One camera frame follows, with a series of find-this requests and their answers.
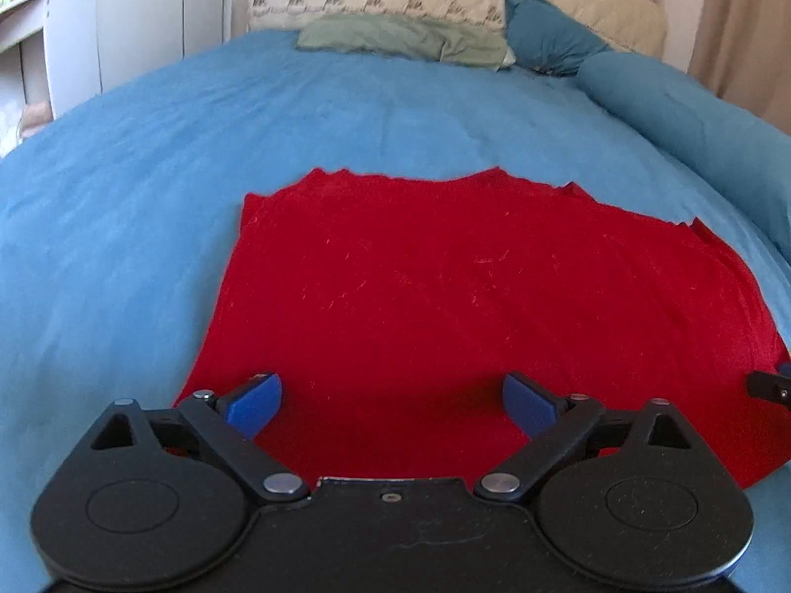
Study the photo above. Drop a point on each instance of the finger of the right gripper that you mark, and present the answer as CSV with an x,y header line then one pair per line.
x,y
774,387

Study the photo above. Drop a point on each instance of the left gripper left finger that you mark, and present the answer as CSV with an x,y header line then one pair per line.
x,y
199,452

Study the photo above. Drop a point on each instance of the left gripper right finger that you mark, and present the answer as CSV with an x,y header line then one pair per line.
x,y
579,450

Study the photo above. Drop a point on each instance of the red knit garment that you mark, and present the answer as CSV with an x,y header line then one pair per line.
x,y
392,310

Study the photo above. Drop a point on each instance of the light blue bolster pillow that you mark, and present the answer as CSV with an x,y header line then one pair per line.
x,y
742,157

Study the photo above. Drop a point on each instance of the light blue bed blanket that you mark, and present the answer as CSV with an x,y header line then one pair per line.
x,y
117,219

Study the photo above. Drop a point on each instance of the beige curtain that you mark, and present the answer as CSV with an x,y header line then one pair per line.
x,y
742,55

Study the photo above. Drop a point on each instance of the dark teal pillow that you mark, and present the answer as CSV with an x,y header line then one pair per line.
x,y
546,40

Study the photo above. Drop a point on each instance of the white shelf unit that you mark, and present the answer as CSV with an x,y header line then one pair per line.
x,y
49,63

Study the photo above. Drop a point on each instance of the sage green folded cloth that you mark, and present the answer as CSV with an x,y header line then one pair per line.
x,y
418,38

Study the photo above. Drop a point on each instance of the white wardrobe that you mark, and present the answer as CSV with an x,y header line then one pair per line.
x,y
139,36

